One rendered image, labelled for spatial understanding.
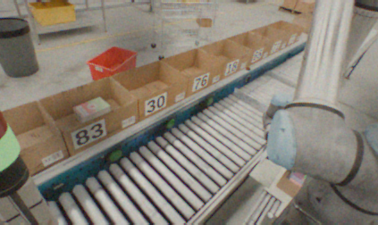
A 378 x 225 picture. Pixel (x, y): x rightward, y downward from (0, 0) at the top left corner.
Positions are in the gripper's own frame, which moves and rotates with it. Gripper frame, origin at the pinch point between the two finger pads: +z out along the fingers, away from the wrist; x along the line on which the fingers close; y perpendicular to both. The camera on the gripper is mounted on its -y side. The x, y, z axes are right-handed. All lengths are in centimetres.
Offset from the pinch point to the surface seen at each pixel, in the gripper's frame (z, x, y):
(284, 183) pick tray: -7.4, -12.8, 21.2
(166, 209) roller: 19, 43, 28
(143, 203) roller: 19, 55, 28
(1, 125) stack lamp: 52, 56, -62
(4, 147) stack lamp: 53, 56, -61
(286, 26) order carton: -230, -40, 17
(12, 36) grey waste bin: -142, 277, 65
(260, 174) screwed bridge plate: -13.7, -2.8, 27.9
